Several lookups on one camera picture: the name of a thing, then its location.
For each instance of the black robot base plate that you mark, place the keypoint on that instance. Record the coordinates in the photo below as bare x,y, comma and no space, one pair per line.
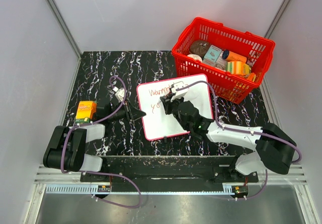
166,174

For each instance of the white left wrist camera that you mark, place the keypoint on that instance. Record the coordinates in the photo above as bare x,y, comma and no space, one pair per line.
119,94

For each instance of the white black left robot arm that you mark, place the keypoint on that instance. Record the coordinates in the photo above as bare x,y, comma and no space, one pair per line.
66,148

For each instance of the teal white small box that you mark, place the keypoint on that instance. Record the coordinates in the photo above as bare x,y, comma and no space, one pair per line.
212,54

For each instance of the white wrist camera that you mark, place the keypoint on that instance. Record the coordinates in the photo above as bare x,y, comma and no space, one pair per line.
178,90
119,94

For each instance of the brown bread loaf package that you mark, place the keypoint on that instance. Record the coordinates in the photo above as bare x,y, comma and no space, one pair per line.
199,47

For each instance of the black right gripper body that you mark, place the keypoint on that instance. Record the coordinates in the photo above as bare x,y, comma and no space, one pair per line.
174,103

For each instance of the yellow green sponge pack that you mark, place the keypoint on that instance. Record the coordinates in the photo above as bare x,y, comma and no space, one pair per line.
238,67

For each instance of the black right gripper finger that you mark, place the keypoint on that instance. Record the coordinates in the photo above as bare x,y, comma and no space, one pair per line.
169,95
166,102

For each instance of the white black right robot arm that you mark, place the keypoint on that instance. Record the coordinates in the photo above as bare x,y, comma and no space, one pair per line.
272,149

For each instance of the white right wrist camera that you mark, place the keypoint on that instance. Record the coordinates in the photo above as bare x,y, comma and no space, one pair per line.
178,90

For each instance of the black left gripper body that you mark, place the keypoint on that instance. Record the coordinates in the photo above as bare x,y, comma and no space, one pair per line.
123,113

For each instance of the orange bottle with blue cap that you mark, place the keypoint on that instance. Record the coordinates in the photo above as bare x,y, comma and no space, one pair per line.
231,56

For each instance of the pink framed whiteboard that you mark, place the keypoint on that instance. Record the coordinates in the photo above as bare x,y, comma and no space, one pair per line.
156,123

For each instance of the white slotted cable duct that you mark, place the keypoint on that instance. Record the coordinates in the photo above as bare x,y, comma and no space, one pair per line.
77,189

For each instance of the orange yellow snack box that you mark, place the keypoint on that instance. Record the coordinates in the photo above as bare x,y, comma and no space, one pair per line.
85,111

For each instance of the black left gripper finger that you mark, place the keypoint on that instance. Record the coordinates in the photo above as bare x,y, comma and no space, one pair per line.
135,111
134,117

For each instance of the red plastic shopping basket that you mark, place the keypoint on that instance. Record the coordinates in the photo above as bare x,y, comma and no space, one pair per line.
232,87

